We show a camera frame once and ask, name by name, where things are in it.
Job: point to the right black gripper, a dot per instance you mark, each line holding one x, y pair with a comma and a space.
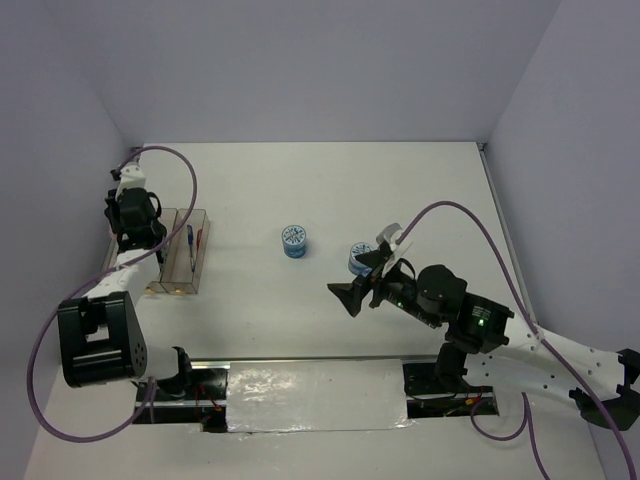
350, 293

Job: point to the red pen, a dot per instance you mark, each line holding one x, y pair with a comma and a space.
198, 238

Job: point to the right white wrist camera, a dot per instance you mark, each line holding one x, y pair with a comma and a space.
390, 235

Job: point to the blue pen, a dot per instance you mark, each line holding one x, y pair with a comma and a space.
191, 247

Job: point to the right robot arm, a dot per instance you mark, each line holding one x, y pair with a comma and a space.
487, 344

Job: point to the clear compartment organizer tray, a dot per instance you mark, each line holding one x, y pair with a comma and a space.
165, 269

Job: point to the silver taped cover plate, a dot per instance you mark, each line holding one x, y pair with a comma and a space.
316, 396

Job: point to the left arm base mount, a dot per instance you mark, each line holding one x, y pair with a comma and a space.
194, 396

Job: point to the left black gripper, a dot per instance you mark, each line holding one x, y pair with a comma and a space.
112, 212

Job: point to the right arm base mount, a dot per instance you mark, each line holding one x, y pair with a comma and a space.
434, 387

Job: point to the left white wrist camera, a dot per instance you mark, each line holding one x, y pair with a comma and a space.
129, 175

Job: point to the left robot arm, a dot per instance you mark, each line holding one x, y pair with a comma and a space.
100, 336

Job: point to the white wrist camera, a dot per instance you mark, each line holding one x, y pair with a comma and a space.
129, 175
390, 235

